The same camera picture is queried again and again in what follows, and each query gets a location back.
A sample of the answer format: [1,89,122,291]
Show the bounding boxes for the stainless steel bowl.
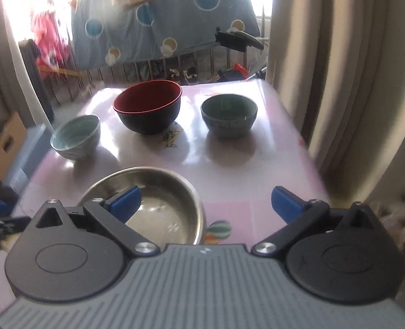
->
[77,166,205,248]

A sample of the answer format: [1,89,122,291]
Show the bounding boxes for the marbled grey green bowl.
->
[50,114,100,161]

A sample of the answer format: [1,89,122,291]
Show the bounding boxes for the red and black bowl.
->
[113,80,182,135]

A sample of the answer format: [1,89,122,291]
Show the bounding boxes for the small dark green bowl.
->
[201,93,258,139]

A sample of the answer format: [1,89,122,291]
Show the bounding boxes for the cardboard box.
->
[0,112,27,183]

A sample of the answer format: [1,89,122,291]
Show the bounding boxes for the pink patterned tablecloth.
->
[19,81,326,328]

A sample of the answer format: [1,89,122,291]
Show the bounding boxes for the grey storage box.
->
[3,124,51,196]

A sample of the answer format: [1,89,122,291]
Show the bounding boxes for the pink hanging clothes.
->
[31,11,70,77]

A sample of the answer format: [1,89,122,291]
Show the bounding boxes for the metal balcony railing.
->
[19,39,268,111]

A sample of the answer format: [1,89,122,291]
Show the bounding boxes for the beige curtain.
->
[266,0,405,203]

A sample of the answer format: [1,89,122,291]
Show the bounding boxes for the black bicycle seat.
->
[215,27,264,53]

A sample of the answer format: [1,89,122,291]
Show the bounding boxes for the blue polka dot bedsheet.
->
[71,0,260,70]

